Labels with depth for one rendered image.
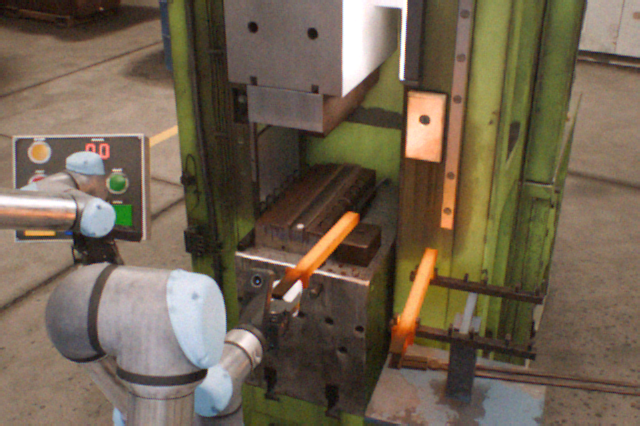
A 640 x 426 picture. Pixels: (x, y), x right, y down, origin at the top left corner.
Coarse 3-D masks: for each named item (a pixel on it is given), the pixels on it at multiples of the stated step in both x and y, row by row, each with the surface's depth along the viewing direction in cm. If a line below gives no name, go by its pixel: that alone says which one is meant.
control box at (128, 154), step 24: (24, 144) 193; (48, 144) 193; (72, 144) 193; (96, 144) 193; (120, 144) 194; (144, 144) 195; (24, 168) 193; (48, 168) 193; (120, 168) 194; (144, 168) 194; (120, 192) 193; (144, 192) 194; (144, 216) 194; (24, 240) 192; (48, 240) 192; (72, 240) 193; (120, 240) 194
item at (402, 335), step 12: (432, 252) 185; (432, 264) 180; (420, 276) 176; (420, 288) 171; (408, 300) 167; (420, 300) 167; (408, 312) 163; (408, 324) 159; (396, 336) 154; (408, 336) 156; (396, 348) 150; (396, 360) 150
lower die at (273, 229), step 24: (312, 168) 227; (336, 168) 225; (360, 168) 224; (288, 192) 213; (312, 192) 210; (336, 192) 208; (264, 216) 200; (288, 216) 198; (312, 216) 196; (264, 240) 198; (288, 240) 195; (312, 240) 191
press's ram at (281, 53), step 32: (224, 0) 171; (256, 0) 167; (288, 0) 164; (320, 0) 161; (352, 0) 164; (384, 0) 176; (256, 32) 172; (288, 32) 168; (320, 32) 165; (352, 32) 168; (384, 32) 190; (256, 64) 175; (288, 64) 171; (320, 64) 168; (352, 64) 172
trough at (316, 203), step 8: (344, 168) 224; (352, 168) 224; (336, 176) 219; (344, 176) 221; (328, 184) 213; (336, 184) 216; (320, 192) 208; (328, 192) 211; (312, 200) 204; (320, 200) 207; (312, 208) 203; (304, 216) 199; (296, 224) 195
